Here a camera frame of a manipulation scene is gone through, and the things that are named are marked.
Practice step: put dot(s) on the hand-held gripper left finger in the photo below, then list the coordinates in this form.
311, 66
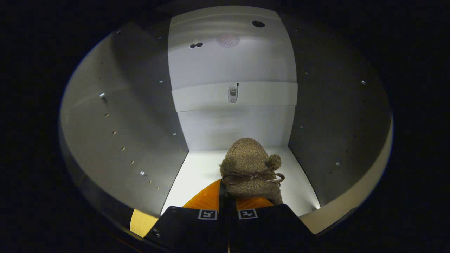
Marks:
224, 219

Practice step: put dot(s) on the brown fuzzy shoe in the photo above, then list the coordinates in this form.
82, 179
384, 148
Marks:
248, 158

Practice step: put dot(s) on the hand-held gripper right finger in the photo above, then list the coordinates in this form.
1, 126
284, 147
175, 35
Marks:
270, 228

